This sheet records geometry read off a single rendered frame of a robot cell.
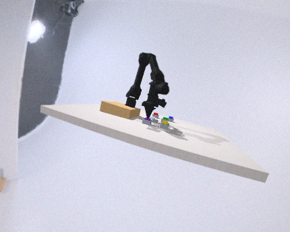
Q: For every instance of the red button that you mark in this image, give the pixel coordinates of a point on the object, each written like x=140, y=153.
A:
x=155, y=115

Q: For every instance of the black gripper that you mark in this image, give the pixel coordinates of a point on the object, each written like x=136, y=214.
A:
x=150, y=103

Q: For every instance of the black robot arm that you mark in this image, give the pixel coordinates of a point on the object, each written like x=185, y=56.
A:
x=158, y=85

